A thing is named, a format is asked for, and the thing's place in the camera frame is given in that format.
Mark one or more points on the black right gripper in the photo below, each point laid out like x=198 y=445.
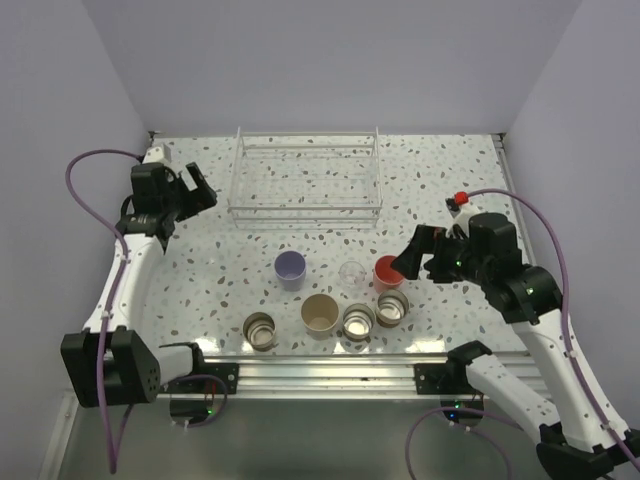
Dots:
x=424 y=241

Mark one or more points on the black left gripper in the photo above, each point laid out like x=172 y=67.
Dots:
x=197 y=200

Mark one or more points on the red plastic cup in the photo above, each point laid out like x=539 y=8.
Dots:
x=384 y=276

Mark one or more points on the clear glass cup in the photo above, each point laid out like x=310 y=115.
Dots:
x=354 y=276

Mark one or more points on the beige plastic cup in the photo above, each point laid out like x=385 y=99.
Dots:
x=320 y=314

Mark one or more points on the lavender plastic cup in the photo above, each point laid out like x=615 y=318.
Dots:
x=290 y=270

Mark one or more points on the steel cup brown band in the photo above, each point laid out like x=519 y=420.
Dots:
x=259 y=330

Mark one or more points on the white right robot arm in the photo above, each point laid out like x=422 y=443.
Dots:
x=577 y=433

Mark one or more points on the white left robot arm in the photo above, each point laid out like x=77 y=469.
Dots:
x=107 y=361

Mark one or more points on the steel cup right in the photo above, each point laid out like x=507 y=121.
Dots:
x=391 y=307

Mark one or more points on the steel cup middle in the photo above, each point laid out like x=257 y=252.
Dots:
x=357 y=321

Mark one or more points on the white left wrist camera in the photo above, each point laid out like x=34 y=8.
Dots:
x=158 y=154

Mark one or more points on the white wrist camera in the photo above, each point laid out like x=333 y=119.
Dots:
x=461 y=211
x=158 y=154

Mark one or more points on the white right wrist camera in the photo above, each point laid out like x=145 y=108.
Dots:
x=461 y=211

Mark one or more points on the white wire dish rack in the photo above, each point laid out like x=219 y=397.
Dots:
x=306 y=180

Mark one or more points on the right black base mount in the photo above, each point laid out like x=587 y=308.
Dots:
x=433 y=379

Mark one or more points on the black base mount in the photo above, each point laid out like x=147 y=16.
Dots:
x=199 y=399
x=433 y=379

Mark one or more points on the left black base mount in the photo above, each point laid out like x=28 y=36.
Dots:
x=199 y=399

